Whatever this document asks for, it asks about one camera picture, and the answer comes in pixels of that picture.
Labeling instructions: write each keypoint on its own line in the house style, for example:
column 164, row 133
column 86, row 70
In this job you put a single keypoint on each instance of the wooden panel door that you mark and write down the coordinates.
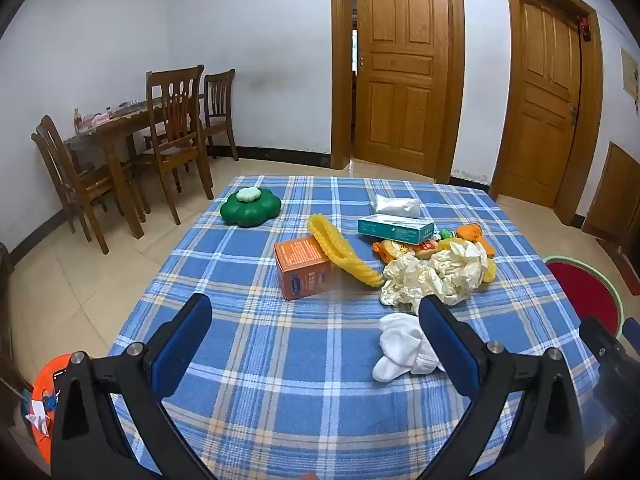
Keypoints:
column 400, row 60
column 545, row 100

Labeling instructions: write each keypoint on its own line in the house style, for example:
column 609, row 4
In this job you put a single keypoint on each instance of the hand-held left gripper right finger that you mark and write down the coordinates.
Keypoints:
column 450, row 350

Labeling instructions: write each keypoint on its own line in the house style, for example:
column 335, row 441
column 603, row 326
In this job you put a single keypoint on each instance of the wooden dining chair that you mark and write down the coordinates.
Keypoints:
column 217, row 105
column 75, row 180
column 172, row 110

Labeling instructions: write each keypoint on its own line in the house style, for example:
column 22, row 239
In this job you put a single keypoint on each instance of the wooden dining table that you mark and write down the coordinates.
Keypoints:
column 117, row 130

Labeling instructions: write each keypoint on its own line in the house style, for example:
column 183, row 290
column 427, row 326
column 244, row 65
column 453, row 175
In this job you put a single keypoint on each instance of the red door ornament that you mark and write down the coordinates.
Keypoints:
column 585, row 27

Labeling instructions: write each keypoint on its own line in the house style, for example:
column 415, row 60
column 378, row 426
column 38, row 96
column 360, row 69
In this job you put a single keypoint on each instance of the red doormat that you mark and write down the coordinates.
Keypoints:
column 625, row 265

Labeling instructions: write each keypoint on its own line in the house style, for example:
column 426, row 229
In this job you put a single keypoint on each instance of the blue plaid tablecloth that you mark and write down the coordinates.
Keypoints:
column 300, row 360

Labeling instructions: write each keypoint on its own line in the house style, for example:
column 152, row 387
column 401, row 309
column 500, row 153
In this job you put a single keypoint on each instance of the small wooden cabinet door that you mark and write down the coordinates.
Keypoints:
column 612, row 195

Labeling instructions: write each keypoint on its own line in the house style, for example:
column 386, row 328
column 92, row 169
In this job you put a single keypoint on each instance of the white sock bundle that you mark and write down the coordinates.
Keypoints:
column 405, row 347

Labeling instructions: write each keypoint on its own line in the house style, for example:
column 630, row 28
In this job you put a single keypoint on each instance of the orange cardboard box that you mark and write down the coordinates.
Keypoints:
column 302, row 267

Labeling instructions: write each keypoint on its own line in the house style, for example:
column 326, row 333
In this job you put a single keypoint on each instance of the orange carrot-shaped packet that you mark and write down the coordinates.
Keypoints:
column 472, row 237

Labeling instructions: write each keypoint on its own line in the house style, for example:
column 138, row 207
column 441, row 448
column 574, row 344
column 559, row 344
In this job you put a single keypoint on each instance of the orange yellow snack wrapper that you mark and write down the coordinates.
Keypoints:
column 400, row 249

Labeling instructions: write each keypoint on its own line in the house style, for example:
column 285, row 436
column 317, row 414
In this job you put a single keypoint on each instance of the white plastic bag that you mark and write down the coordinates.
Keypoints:
column 397, row 205

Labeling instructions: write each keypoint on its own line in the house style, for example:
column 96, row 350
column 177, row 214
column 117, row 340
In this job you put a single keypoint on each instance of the green candy wrapper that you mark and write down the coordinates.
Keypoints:
column 444, row 234

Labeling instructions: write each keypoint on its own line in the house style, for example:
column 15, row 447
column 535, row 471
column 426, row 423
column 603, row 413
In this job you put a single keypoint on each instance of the yellow foam net sleeve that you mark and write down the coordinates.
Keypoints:
column 345, row 252

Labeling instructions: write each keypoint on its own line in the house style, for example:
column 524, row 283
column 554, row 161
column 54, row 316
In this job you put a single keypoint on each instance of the teal tissue box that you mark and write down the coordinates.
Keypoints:
column 395, row 228

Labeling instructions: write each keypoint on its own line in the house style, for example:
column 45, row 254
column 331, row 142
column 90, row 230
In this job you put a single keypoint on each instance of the green flower-shaped box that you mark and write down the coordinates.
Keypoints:
column 250, row 210

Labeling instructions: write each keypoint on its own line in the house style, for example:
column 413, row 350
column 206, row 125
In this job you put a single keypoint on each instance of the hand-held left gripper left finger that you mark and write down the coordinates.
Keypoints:
column 182, row 345

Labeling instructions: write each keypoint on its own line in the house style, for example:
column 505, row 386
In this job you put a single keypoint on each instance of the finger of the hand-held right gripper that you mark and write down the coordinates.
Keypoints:
column 600, row 337

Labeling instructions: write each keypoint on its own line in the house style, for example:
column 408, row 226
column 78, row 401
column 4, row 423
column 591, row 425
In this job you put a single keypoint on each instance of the orange plastic object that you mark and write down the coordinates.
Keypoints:
column 42, row 390

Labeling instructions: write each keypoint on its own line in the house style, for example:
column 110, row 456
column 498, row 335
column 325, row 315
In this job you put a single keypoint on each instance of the pink tissue pack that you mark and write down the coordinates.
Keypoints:
column 92, row 121

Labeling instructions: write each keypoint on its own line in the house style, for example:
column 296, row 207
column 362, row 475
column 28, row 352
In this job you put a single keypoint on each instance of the framed wall panel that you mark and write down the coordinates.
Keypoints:
column 631, row 72

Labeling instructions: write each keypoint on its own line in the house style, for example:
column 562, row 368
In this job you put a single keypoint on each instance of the cream plastic bag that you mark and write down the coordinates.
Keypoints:
column 460, row 270

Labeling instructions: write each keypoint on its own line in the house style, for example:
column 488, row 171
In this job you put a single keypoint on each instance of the red bin with green rim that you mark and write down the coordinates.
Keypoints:
column 585, row 287

